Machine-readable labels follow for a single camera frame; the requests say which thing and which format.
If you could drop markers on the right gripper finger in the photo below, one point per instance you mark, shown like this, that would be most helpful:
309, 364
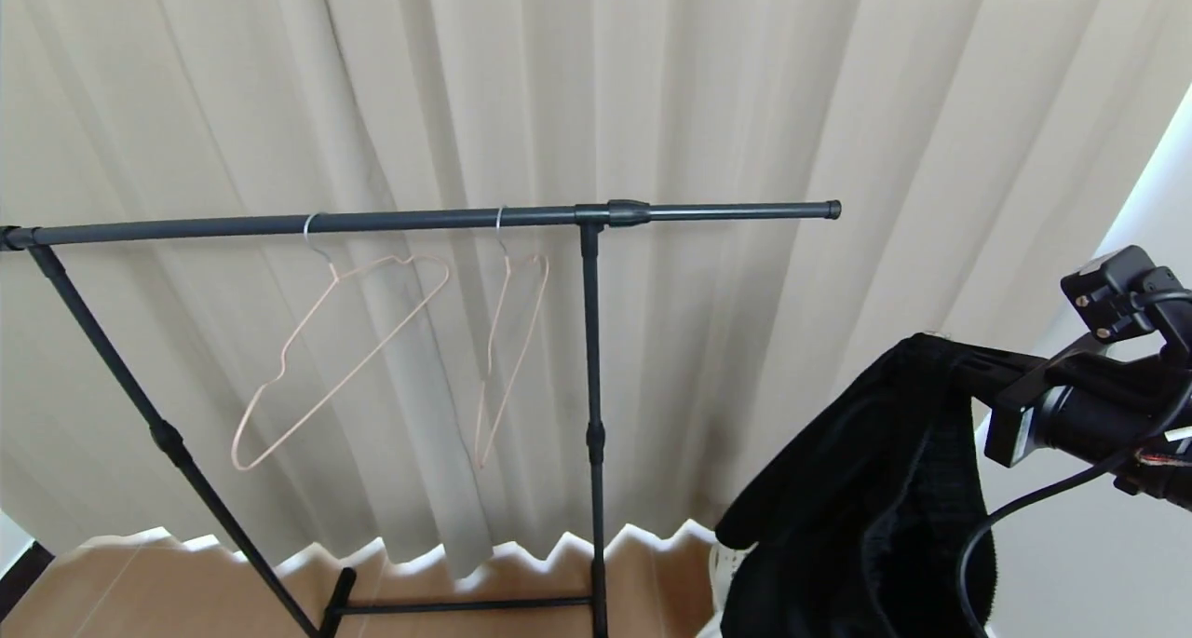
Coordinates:
1006, 370

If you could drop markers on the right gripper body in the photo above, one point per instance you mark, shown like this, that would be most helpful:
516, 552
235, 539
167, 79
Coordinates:
1090, 414

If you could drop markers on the black shorts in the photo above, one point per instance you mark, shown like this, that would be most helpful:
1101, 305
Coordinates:
838, 489

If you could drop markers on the pink clothes hanger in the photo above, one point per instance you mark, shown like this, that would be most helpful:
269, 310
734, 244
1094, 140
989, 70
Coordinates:
332, 271
500, 219

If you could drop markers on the white laundry basket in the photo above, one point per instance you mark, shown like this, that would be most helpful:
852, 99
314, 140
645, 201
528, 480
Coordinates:
722, 563

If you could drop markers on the black clothes rack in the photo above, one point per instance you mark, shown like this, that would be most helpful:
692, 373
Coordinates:
419, 219

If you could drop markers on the beige curtain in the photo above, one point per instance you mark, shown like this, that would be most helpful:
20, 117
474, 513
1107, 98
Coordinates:
745, 88

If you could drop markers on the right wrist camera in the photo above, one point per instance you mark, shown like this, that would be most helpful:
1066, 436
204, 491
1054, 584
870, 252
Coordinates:
1113, 289

